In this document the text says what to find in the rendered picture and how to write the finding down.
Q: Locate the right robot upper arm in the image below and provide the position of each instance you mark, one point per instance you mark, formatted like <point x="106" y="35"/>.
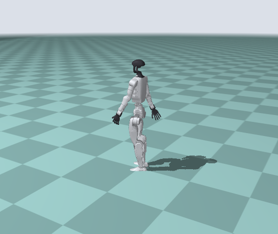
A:
<point x="147" y="91"/>

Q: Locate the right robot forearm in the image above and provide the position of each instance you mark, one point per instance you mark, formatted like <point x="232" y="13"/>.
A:
<point x="149" y="100"/>

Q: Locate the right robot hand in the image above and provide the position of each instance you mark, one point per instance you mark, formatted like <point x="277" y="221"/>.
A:
<point x="155" y="113"/>

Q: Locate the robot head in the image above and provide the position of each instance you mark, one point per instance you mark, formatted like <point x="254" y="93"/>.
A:
<point x="138" y="63"/>

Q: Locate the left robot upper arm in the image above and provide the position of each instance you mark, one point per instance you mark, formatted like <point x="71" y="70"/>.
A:
<point x="132" y="85"/>

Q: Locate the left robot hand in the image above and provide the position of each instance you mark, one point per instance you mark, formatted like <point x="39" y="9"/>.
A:
<point x="116" y="118"/>

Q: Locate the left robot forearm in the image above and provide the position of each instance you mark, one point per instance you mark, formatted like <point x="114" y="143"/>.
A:
<point x="123" y="105"/>

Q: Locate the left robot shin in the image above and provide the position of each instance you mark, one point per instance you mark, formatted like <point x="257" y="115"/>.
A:
<point x="139" y="153"/>

